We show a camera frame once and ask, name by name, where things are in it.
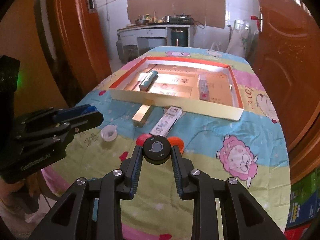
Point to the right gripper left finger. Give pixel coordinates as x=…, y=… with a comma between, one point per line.
x=131, y=171

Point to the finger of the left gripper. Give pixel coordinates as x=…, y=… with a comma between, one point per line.
x=84, y=122
x=75, y=112

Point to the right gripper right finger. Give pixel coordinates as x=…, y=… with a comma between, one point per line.
x=181, y=168

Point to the white bottle cap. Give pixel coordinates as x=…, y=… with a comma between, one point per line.
x=109, y=133

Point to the orange bottle cap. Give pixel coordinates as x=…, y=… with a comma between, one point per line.
x=176, y=141

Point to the black bottle cap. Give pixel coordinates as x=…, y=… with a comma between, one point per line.
x=156, y=149

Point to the white Hello Kitty box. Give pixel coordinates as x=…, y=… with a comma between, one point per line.
x=167, y=121

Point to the person's left hand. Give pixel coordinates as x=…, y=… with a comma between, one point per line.
x=21, y=196

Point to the red bottle cap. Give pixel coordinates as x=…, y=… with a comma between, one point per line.
x=141, y=139

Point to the gold rectangular box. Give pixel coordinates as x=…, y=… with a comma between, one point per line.
x=143, y=113

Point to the teal patterned rectangular box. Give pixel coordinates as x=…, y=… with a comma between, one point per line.
x=148, y=80

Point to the clear patterned rectangular box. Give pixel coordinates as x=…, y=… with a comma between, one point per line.
x=203, y=88

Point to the shallow orange-rimmed cardboard tray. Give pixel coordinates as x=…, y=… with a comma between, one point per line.
x=177, y=85

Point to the white kitchen counter cabinet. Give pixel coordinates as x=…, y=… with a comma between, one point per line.
x=137, y=40

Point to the green cardboard box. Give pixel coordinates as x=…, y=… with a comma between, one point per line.
x=304, y=200

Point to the red cardboard box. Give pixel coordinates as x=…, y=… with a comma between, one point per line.
x=295, y=233

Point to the white woven sack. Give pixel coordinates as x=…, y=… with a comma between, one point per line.
x=239, y=40

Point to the black gas stove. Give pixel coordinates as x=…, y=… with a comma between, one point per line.
x=182, y=19

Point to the brown wooden door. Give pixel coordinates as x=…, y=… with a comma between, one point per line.
x=287, y=64

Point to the brown wooden door frame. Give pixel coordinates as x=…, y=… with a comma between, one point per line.
x=73, y=45

